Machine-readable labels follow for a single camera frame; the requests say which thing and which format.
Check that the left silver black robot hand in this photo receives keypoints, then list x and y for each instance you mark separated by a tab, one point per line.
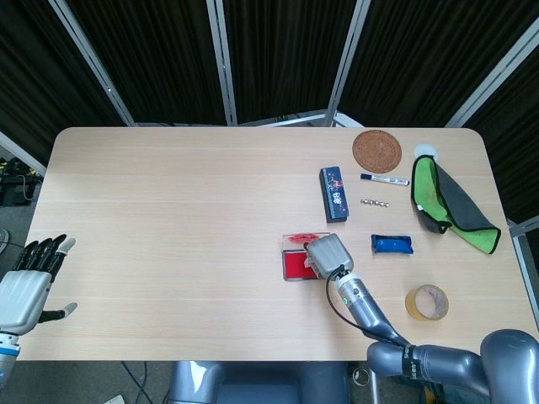
23	294

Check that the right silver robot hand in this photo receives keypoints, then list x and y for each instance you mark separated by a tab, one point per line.
330	254

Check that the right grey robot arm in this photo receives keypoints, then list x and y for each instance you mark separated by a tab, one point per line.
366	307

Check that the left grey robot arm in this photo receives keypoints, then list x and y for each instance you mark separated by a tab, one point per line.
6	353

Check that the red box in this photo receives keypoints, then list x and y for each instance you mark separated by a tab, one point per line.
295	265

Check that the dark blue patterned box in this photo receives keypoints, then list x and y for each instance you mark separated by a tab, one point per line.
334	193

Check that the blue plastic packet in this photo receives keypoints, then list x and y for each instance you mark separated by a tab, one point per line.
391	244

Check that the white marker blue cap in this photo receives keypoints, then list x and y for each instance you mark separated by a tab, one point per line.
385	179

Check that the yellowish adhesive tape roll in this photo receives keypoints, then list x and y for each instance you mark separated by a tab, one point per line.
410	305

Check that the round cork coaster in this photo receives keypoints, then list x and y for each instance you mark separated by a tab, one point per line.
377	151

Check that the green grey microfibre cloth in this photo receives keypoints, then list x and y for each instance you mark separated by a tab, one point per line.
459	202

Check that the small white round disc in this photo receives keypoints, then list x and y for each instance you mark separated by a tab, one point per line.
425	150

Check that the grey robot torso base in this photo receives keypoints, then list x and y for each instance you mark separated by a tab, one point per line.
252	383

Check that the grey partition frame post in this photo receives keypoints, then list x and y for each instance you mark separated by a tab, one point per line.
222	63
94	63
348	63
21	155
520	229
494	80

